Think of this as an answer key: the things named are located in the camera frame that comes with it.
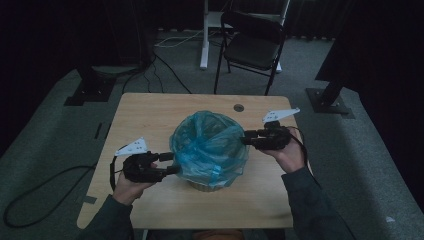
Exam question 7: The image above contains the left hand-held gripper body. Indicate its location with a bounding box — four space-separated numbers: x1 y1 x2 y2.
114 136 168 184

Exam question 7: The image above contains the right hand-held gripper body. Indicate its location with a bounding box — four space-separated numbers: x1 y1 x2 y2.
254 107 301 151

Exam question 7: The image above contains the green plastic trash bin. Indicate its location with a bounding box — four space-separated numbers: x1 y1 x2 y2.
187 179 225 193

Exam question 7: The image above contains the blue plastic trash bag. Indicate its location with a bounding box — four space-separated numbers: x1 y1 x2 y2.
168 110 251 188

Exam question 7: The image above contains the person's left hand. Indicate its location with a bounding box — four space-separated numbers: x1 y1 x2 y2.
112 161 158 207

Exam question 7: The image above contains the person's right hand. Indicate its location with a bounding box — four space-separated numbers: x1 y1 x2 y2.
259 127 307 175

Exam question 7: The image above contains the black stand with base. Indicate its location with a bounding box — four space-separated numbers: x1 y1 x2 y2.
63 63 118 107
305 78 356 120

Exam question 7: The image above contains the black folding chair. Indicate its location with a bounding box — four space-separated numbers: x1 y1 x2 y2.
213 11 287 97

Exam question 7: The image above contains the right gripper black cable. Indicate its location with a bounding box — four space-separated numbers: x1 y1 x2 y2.
288 125 322 188

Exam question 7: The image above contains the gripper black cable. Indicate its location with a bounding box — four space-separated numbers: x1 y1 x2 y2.
2 153 125 230
288 125 322 188

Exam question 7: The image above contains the black floor cable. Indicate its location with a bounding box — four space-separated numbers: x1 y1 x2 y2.
121 53 193 95

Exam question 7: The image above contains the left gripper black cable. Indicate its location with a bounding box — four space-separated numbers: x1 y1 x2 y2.
2 153 125 230

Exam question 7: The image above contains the white floor cable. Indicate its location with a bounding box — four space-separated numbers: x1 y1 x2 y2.
154 29 205 49

